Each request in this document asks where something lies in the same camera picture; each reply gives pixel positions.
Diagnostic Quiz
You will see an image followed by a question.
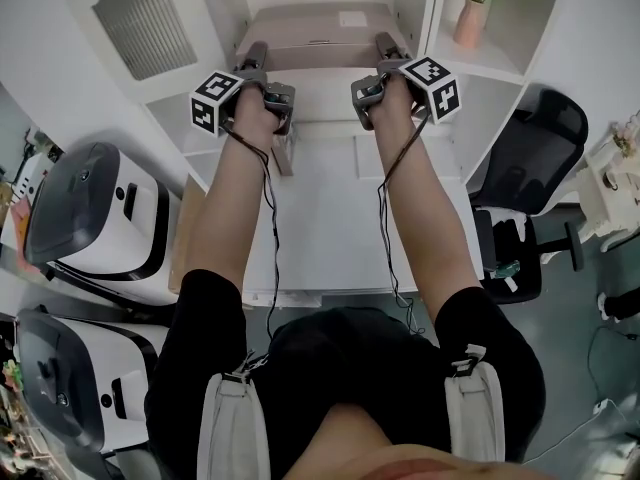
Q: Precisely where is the white and black machine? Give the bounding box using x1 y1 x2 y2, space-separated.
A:
14 307 174 480
22 140 184 307

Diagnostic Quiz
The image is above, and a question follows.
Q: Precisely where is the white desk with shelves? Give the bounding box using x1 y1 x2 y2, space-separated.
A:
64 0 566 310

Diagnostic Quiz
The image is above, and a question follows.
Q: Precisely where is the pink flower bunch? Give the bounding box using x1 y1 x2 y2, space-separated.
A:
612 122 640 159

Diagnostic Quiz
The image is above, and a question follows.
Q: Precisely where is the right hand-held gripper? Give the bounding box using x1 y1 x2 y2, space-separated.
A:
350 32 460 130

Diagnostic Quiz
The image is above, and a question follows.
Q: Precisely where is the person's black shirt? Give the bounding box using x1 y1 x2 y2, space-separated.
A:
144 267 546 480

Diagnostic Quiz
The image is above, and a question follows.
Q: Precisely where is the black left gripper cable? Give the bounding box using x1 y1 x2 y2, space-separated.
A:
218 117 282 347

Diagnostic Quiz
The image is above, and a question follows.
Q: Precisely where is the person's left forearm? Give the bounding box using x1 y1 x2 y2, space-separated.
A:
184 87 281 302

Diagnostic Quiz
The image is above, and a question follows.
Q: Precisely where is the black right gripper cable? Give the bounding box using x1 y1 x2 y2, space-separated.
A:
375 110 431 338

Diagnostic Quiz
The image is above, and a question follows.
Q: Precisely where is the person's right grey shoulder strap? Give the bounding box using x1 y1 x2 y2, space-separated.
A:
444 355 506 480

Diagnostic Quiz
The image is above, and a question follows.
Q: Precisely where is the person's left grey shoulder strap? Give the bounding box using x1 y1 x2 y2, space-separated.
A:
197 370 271 480

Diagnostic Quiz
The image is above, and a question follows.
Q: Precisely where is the person's grey shoulder strap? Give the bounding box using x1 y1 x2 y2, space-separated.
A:
444 355 506 480
197 370 271 480

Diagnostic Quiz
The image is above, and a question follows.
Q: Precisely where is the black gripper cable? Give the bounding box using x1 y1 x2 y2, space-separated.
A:
375 110 431 338
218 117 282 347

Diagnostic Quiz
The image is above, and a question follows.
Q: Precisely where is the black floor cable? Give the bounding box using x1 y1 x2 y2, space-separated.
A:
587 323 640 404

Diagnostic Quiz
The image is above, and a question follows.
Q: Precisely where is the brown cardboard box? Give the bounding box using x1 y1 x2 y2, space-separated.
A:
167 172 209 297

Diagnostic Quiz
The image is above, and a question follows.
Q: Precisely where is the ribbed glass cabinet door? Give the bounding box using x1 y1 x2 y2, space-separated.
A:
74 0 199 82

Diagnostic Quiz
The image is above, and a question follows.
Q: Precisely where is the pink vase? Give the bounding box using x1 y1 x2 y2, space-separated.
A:
452 0 492 49

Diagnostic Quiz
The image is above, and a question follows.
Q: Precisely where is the person's right forearm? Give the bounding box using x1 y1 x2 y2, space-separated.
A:
367 80 485 314

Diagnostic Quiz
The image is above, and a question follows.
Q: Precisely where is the black office chair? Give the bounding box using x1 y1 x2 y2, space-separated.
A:
467 82 591 305

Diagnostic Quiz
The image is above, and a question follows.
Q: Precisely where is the white vanity dresser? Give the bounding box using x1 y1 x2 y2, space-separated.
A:
579 117 640 254

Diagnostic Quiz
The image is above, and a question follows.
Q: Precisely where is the white shelving cabinet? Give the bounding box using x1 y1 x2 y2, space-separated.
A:
64 0 566 184

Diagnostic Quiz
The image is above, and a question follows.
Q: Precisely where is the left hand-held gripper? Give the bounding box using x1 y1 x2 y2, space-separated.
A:
189 40 296 139

